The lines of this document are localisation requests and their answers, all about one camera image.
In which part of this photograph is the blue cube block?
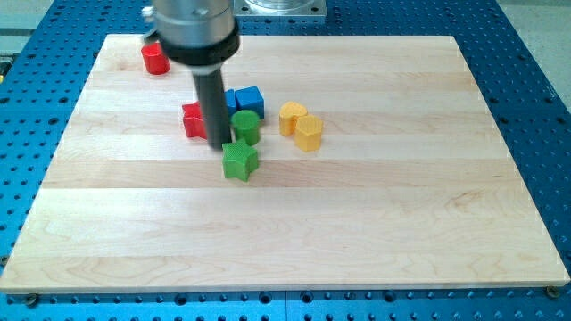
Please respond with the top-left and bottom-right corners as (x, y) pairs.
(235, 86), (265, 119)

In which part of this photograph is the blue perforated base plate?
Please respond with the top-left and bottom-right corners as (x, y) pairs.
(1, 0), (570, 320)

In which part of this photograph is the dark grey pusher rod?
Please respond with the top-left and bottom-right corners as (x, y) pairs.
(191, 65), (232, 150)

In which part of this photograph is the red cylinder block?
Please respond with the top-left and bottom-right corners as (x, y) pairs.
(141, 42), (170, 75)

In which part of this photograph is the green cylinder block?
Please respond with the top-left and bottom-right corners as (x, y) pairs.
(231, 110), (261, 146)

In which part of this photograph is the yellow heart block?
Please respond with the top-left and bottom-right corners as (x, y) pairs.
(279, 101), (308, 136)

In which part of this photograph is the light wooden board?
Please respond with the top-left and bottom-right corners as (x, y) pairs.
(1, 35), (569, 294)

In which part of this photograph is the green star block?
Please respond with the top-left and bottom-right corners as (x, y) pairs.
(222, 139), (259, 182)

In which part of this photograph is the red star block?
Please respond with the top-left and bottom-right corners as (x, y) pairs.
(182, 102), (207, 139)

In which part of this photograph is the blue block behind rod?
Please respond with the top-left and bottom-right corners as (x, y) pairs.
(225, 89), (238, 118)

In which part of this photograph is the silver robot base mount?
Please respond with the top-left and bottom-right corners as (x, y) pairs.
(231, 0), (327, 21)

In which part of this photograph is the yellow hexagon block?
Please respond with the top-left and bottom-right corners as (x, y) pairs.
(294, 115), (323, 152)

